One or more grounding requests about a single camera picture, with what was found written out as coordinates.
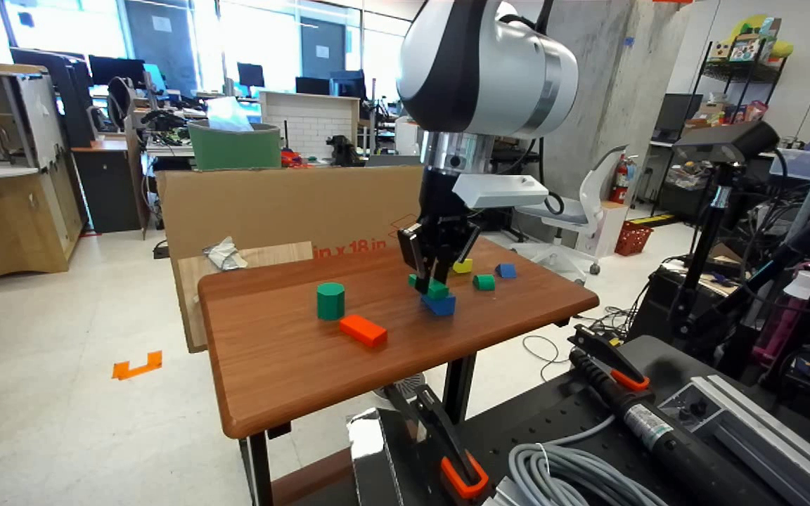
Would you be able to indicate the black clamp with orange grips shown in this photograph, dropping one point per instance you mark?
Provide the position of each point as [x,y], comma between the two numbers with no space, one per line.
[452,451]

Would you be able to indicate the wooden cabinet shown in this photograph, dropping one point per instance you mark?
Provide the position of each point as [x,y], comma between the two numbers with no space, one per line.
[13,200]

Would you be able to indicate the small green block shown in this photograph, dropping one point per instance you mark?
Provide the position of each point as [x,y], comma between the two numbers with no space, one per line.
[485,283]

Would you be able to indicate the green storage bin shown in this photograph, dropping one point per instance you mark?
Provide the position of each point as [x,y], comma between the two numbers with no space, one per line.
[235,146]

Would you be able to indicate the crumpled white paper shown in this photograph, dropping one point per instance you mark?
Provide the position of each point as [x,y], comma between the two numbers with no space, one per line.
[224,253]

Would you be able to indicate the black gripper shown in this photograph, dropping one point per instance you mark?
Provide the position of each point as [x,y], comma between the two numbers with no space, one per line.
[443,200]

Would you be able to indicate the red fire extinguisher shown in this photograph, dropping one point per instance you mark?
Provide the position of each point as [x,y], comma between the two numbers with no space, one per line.
[619,177]

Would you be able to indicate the green rectangular block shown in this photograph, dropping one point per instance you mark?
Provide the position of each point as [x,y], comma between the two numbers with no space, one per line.
[436,291]

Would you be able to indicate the black tripod stand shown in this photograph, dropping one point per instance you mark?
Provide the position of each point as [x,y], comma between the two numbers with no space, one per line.
[715,235]

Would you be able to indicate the black table leg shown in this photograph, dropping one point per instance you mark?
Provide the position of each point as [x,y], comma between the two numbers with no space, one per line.
[460,387]
[260,467]

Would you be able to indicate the black tool with orange trigger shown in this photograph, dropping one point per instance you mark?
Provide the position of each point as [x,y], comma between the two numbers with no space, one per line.
[647,422]

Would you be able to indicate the green cylinder block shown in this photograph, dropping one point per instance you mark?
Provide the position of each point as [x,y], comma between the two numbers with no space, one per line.
[329,301]

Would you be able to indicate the black shelf with toys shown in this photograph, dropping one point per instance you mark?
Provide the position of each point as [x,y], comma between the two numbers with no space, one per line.
[744,73]

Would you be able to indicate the orange rectangular block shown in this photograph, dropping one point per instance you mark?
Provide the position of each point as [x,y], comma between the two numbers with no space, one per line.
[364,329]

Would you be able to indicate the aluminium rail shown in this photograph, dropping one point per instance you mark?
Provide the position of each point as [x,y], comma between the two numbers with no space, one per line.
[771,440]

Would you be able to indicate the blue rectangular block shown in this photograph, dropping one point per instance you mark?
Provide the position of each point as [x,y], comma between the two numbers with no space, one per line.
[439,308]

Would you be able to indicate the small yellow block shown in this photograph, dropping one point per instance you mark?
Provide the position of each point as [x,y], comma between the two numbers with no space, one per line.
[462,267]

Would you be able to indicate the large cardboard box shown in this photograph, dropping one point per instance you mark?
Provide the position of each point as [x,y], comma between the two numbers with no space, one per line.
[287,212]

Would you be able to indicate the orange floor marker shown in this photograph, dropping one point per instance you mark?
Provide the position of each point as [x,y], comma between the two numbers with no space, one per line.
[139,366]

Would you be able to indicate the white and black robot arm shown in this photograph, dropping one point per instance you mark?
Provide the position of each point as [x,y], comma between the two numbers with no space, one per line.
[490,73]

